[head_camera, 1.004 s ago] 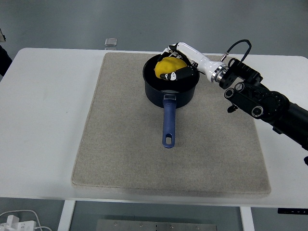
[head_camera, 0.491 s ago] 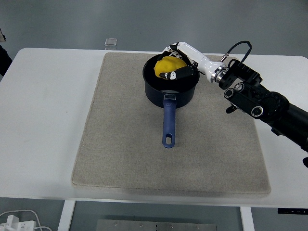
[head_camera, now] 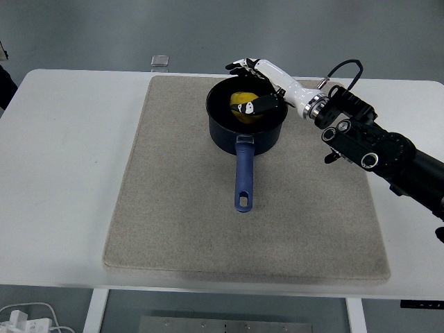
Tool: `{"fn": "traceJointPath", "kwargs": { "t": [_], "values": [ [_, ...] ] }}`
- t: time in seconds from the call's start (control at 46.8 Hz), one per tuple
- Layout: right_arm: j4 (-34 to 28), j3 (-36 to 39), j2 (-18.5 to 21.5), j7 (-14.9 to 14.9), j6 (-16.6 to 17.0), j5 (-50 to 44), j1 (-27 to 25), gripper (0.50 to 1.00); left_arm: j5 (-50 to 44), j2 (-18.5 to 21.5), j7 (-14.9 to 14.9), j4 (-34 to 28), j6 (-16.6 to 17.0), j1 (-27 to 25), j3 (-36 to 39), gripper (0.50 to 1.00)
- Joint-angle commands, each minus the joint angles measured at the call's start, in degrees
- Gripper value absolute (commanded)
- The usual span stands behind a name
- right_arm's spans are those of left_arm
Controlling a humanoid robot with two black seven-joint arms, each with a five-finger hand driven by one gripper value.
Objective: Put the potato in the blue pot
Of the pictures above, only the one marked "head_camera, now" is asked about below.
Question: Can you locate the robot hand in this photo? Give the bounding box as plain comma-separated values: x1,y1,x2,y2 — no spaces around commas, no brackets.
225,57,325,119

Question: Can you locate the beige felt mat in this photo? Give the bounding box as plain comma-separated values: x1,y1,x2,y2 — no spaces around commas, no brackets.
102,75,392,286

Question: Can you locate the white table leg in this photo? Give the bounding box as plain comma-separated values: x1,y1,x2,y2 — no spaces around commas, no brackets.
83,288,110,333
345,297,368,333

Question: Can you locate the grey metal plate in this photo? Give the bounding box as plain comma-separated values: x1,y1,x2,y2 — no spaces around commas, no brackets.
138,316,315,333

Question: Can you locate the black table control panel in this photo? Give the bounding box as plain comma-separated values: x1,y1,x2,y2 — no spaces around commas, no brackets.
400,299,438,309

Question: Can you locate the person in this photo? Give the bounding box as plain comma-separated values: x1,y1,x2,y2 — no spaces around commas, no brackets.
0,40,18,111

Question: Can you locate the white power strip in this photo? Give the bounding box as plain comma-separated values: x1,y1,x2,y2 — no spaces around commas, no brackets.
0,310,53,333

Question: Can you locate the blue pot with handle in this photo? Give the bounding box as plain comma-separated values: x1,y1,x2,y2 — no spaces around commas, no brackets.
205,76,289,214

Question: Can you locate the white cable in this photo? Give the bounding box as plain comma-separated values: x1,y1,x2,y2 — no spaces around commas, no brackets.
0,302,76,333

